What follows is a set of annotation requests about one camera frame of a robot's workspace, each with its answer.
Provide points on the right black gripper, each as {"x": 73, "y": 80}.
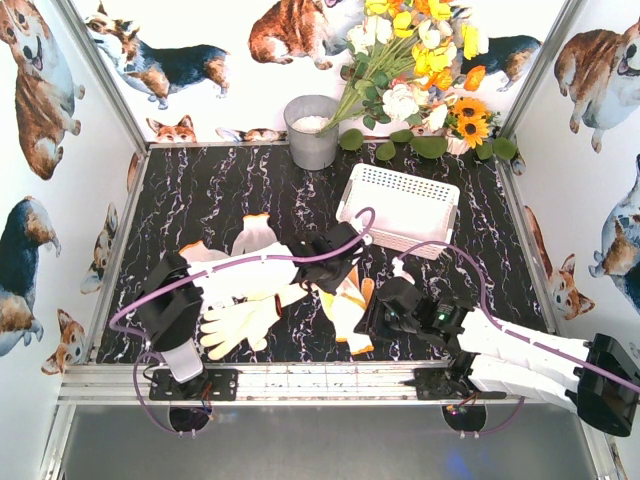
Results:
{"x": 377, "y": 314}

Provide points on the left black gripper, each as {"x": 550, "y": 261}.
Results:
{"x": 343, "y": 240}

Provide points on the yellow dotted knit glove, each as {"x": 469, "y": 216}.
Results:
{"x": 346, "y": 308}

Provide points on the white plastic storage basket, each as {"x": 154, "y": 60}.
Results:
{"x": 408, "y": 209}

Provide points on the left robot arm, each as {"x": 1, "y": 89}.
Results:
{"x": 235, "y": 299}

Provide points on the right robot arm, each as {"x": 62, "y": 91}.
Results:
{"x": 596, "y": 380}

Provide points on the cream leather glove rear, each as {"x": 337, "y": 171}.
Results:
{"x": 287, "y": 294}

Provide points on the cream leather glove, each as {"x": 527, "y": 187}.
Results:
{"x": 287, "y": 294}
{"x": 225, "y": 328}

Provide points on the white knit glove upper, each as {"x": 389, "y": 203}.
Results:
{"x": 256, "y": 234}

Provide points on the white knit glove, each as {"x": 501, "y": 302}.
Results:
{"x": 199, "y": 258}
{"x": 256, "y": 234}

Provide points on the white knit glove left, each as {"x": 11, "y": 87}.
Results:
{"x": 199, "y": 258}

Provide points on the cream leather glove front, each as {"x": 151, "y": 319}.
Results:
{"x": 225, "y": 328}

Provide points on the grey metal bucket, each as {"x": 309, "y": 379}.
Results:
{"x": 313, "y": 140}

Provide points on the sunflower pot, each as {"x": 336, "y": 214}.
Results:
{"x": 469, "y": 124}

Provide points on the artificial flower bouquet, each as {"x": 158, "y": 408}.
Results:
{"x": 408, "y": 59}

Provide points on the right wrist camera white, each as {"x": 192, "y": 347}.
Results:
{"x": 398, "y": 270}

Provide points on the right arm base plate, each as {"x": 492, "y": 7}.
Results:
{"x": 433, "y": 384}

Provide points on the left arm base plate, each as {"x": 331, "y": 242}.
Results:
{"x": 213, "y": 384}

